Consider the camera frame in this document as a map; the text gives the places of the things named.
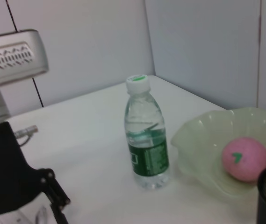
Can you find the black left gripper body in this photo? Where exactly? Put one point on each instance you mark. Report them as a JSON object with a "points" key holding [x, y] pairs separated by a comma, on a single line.
{"points": [[9, 168]]}

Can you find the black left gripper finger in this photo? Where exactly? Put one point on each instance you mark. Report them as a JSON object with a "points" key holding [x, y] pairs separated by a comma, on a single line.
{"points": [[58, 198]]}

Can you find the clear plastic ruler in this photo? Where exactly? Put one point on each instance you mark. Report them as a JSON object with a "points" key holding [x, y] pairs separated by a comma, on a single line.
{"points": [[20, 218]]}

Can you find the clear green-label water bottle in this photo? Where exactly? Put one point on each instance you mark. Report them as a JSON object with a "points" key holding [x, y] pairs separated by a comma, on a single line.
{"points": [[146, 140]]}

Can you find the pink peach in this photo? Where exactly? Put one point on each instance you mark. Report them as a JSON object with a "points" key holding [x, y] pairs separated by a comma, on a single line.
{"points": [[245, 161]]}

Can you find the green glass fruit plate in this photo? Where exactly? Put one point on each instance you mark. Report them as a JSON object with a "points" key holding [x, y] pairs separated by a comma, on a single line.
{"points": [[198, 144]]}

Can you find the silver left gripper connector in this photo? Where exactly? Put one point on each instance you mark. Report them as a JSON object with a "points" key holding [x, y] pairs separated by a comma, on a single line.
{"points": [[27, 130]]}

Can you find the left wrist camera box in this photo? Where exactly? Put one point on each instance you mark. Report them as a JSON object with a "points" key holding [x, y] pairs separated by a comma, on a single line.
{"points": [[13, 58]]}

